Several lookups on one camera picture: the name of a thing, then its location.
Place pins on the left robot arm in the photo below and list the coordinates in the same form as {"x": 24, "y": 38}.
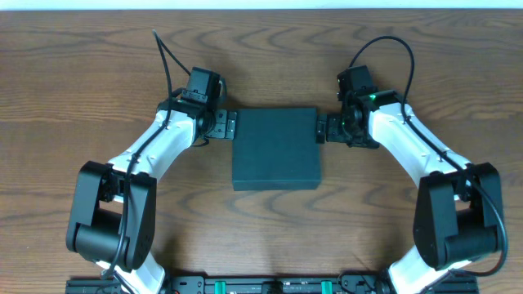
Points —
{"x": 112, "y": 218}

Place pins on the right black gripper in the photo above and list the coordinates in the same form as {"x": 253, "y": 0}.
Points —
{"x": 323, "y": 127}

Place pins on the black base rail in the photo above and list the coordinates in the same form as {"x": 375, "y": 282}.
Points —
{"x": 348, "y": 283}

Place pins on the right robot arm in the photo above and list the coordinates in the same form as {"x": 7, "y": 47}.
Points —
{"x": 459, "y": 209}

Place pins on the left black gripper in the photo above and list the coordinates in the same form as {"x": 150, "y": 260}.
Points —
{"x": 223, "y": 124}

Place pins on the dark green box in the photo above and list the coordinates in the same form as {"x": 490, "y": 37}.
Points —
{"x": 275, "y": 149}

